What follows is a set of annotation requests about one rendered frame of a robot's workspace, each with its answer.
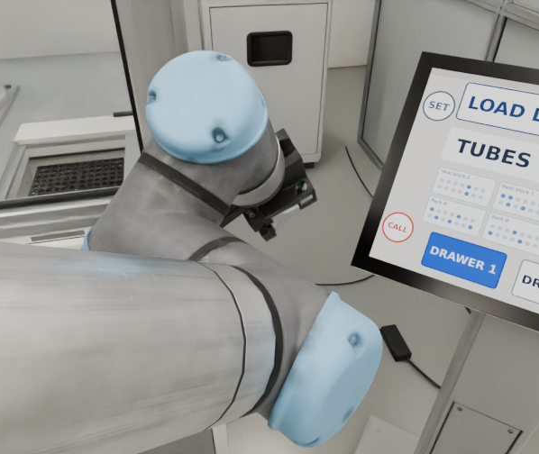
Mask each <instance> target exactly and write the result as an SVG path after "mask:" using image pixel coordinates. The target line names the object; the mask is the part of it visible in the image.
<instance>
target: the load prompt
mask: <svg viewBox="0 0 539 454"><path fill-rule="evenodd" d="M454 119H455V120H460V121H465V122H468V123H476V124H481V125H486V126H490V127H495V128H499V129H503V130H508V131H512V132H521V133H525V134H530V135H534V136H539V94H537V93H532V92H526V91H522V90H516V89H511V88H505V87H500V86H491V85H485V84H480V83H474V82H470V81H467V83H466V86H465V88H464V91H463V94H462V97H461V101H460V104H459V107H458V110H457V113H456V115H455V117H454Z"/></svg>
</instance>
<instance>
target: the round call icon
mask: <svg viewBox="0 0 539 454"><path fill-rule="evenodd" d="M418 219H419V216H416V215H413V214H411V213H405V212H401V211H399V210H396V209H392V208H389V207H387V210H386V212H385V215H384V218H383V221H382V223H381V225H380V228H379V233H378V236H377V238H379V239H382V240H384V241H389V242H392V243H395V244H398V245H401V246H404V247H407V248H409V245H410V242H411V240H412V237H413V234H414V231H415V228H416V225H417V222H418Z"/></svg>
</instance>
